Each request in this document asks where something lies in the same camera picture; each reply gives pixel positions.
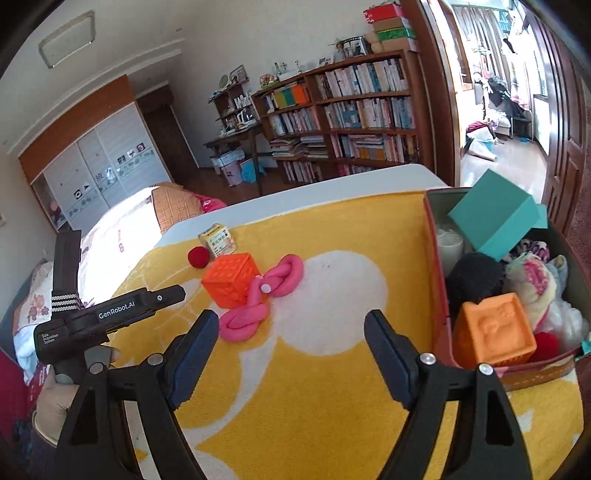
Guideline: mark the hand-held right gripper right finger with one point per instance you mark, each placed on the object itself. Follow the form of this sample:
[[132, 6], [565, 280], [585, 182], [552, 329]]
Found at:
[[392, 360]]

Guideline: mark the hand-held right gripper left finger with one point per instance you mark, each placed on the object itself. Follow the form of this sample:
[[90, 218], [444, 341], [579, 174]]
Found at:
[[198, 355]]

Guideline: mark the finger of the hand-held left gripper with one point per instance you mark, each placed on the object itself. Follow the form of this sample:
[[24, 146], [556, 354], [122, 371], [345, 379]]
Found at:
[[174, 294]]

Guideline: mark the black fuzzy pom-pom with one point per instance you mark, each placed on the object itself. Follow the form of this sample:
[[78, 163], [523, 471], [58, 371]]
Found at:
[[473, 277]]

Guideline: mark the red tin container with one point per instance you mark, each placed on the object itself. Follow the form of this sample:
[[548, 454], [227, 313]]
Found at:
[[535, 371]]

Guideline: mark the cream plush toy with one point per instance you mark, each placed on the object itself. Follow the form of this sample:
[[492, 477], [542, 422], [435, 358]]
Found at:
[[531, 281]]

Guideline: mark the teal cardboard box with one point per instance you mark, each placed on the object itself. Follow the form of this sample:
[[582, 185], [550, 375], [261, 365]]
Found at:
[[494, 217]]

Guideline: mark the pink leopard print plush toy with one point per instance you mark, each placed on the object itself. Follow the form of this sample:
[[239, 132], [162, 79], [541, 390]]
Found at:
[[531, 249]]

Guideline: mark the white fluffy toy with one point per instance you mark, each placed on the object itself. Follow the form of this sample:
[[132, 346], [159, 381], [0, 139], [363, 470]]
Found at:
[[568, 318]]

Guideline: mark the person's left hand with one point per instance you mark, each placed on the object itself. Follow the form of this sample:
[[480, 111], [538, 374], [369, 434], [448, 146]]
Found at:
[[51, 406]]

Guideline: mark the red pom-pom ball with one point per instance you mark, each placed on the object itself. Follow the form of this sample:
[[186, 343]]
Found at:
[[198, 257], [547, 346]]

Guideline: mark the red-orange studded cube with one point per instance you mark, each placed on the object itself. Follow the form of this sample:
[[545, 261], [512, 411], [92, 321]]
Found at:
[[231, 277]]

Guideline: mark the small yellow white medicine box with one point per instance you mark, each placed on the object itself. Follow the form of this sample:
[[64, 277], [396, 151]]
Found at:
[[217, 240]]

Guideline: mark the orange plaid pillow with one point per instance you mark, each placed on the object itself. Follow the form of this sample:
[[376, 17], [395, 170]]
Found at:
[[175, 207]]

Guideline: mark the yellow white towel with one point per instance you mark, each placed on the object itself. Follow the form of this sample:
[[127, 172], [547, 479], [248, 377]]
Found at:
[[323, 415]]

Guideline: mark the pink cushion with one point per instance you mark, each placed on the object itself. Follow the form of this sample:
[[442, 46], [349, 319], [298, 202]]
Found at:
[[210, 203]]

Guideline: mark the light orange embossed cube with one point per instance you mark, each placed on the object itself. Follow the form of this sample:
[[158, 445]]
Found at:
[[494, 327]]

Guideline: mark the pink storage bin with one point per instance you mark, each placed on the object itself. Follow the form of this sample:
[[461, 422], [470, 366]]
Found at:
[[232, 175]]

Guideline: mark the white storage box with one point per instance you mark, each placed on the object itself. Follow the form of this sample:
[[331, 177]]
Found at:
[[225, 160]]

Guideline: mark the white wardrobe with stickers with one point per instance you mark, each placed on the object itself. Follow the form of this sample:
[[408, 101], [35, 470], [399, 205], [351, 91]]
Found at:
[[106, 157]]

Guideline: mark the dark wooden door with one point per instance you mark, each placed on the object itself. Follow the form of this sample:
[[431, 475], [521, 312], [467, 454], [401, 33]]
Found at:
[[168, 134]]

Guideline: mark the dark wooden desk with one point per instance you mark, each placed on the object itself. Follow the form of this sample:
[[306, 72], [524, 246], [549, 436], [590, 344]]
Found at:
[[231, 137]]

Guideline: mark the wooden desk shelf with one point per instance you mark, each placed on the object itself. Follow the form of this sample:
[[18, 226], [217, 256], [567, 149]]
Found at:
[[228, 99]]

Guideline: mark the round table mirror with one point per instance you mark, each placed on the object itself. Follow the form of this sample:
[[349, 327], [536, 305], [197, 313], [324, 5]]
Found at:
[[224, 81]]

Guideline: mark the framed picture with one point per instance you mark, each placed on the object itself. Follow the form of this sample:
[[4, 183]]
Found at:
[[237, 73]]

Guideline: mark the wooden bookcase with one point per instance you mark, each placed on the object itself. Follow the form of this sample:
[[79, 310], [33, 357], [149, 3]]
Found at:
[[427, 115]]

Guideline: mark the square ceiling light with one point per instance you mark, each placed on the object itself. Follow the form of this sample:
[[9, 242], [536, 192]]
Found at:
[[67, 39]]

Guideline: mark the chair piled with clothes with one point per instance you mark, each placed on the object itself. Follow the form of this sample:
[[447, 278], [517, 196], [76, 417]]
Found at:
[[503, 104]]

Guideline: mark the rows of shelved books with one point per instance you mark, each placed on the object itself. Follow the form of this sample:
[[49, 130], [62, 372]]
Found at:
[[369, 76]]

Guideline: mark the open brown panelled door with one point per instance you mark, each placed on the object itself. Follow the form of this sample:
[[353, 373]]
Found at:
[[572, 138]]

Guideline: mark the green gift box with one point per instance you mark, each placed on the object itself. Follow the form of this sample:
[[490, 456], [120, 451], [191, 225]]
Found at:
[[396, 34]]

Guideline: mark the brown cardboard box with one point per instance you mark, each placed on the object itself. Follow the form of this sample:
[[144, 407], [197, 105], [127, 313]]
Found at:
[[391, 24]]

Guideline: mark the red gift box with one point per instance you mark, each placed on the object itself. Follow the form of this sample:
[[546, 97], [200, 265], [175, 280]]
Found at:
[[383, 13]]

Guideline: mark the black photo frame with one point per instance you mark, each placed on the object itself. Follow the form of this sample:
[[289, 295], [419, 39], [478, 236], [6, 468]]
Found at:
[[354, 47]]

